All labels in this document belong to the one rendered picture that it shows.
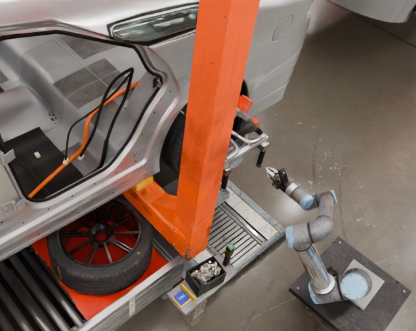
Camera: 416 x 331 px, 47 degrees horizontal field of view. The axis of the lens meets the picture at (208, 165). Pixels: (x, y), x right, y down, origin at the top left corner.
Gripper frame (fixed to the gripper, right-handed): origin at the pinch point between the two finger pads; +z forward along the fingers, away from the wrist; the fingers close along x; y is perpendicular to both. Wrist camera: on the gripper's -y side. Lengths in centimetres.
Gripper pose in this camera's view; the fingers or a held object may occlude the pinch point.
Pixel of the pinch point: (267, 167)
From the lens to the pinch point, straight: 319.0
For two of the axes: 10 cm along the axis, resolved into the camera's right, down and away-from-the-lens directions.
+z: -6.6, -5.7, 4.9
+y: -0.3, 6.7, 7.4
